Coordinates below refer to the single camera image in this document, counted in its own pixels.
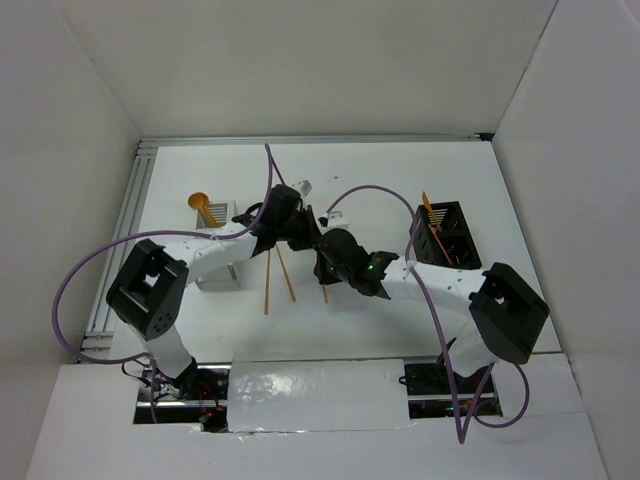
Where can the orange spoon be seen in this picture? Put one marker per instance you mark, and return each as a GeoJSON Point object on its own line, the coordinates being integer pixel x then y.
{"type": "Point", "coordinates": [199, 201]}

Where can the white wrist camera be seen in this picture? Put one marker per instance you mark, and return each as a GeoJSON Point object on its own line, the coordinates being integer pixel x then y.
{"type": "Point", "coordinates": [332, 220]}
{"type": "Point", "coordinates": [303, 187]}

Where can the white tape sheet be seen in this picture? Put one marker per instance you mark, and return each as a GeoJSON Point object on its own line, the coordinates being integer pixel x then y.
{"type": "Point", "coordinates": [323, 396]}

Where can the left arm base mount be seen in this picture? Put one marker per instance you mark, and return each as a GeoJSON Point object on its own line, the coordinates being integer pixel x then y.
{"type": "Point", "coordinates": [199, 399]}

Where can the orange fork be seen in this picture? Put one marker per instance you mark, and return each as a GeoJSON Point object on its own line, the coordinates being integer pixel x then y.
{"type": "Point", "coordinates": [427, 204]}

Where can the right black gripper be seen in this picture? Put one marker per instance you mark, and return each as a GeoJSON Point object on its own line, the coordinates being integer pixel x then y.
{"type": "Point", "coordinates": [324, 275]}

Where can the aluminium rail at back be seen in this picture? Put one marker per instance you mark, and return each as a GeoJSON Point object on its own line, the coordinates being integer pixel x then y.
{"type": "Point", "coordinates": [314, 139]}

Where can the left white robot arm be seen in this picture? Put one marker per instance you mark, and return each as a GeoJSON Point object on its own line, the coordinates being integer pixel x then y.
{"type": "Point", "coordinates": [148, 290]}

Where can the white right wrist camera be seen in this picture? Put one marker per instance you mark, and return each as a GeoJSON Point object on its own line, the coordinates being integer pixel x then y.
{"type": "Point", "coordinates": [332, 220]}

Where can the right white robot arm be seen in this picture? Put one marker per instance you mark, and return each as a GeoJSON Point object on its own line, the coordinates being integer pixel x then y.
{"type": "Point", "coordinates": [504, 315]}

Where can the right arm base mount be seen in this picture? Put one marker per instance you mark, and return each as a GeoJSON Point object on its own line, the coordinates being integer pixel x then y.
{"type": "Point", "coordinates": [429, 393]}

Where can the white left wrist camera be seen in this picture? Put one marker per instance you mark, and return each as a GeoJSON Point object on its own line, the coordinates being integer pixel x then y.
{"type": "Point", "coordinates": [303, 187]}

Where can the black utensil container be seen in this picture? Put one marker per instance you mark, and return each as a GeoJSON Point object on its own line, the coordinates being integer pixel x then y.
{"type": "Point", "coordinates": [456, 237]}

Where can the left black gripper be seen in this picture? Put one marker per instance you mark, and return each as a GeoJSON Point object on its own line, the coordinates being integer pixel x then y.
{"type": "Point", "coordinates": [312, 230]}

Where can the white utensil container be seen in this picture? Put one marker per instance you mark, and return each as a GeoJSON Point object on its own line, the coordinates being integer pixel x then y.
{"type": "Point", "coordinates": [220, 277]}

